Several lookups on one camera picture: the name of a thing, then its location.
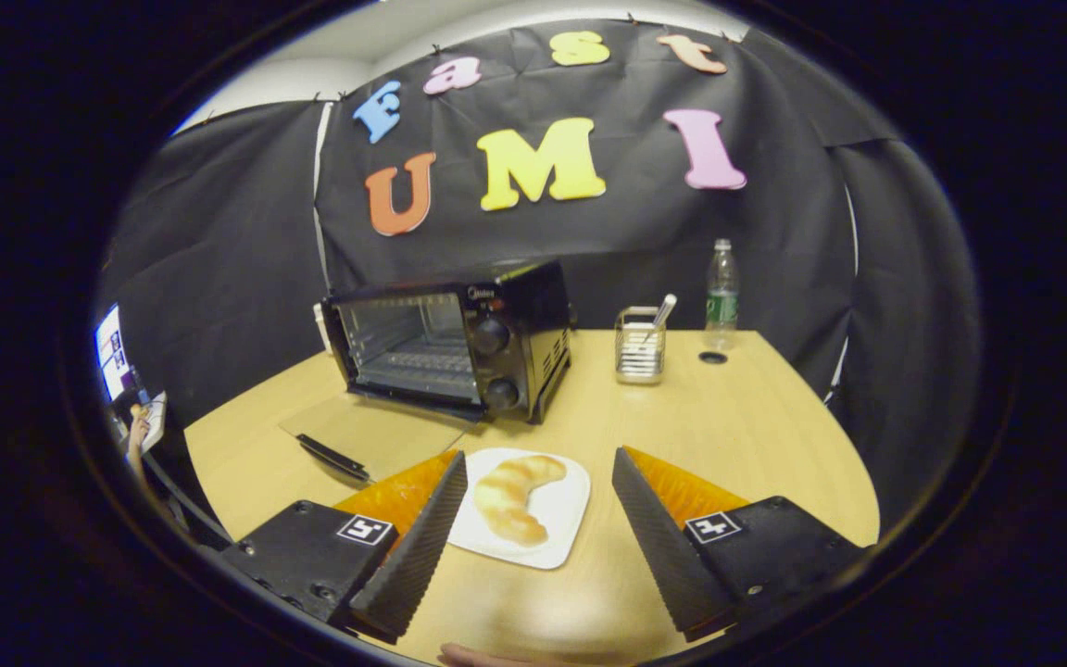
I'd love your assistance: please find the golden croissant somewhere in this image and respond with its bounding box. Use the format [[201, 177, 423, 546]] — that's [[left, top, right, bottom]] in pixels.
[[473, 454, 569, 547]]

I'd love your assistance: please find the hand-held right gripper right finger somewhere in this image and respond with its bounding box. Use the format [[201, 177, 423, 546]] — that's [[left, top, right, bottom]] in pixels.
[[611, 446, 870, 642]]

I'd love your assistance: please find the black electric oven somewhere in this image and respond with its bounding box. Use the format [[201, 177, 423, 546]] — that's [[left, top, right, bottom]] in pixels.
[[279, 259, 576, 487]]

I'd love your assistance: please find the metal wire utensil holder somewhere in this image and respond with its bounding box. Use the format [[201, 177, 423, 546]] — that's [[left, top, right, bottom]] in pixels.
[[615, 306, 667, 385]]

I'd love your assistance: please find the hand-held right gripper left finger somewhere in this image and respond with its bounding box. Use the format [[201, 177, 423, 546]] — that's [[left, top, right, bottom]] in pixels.
[[219, 449, 470, 642]]

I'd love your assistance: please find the computer monitor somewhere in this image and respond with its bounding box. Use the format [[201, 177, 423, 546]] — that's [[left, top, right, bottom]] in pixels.
[[94, 304, 141, 404]]

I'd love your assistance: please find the clear plastic water bottle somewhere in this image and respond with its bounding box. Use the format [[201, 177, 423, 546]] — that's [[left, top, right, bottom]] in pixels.
[[705, 239, 740, 351]]

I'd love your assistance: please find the white spoon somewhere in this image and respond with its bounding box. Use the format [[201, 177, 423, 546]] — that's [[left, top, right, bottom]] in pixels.
[[648, 294, 679, 340]]

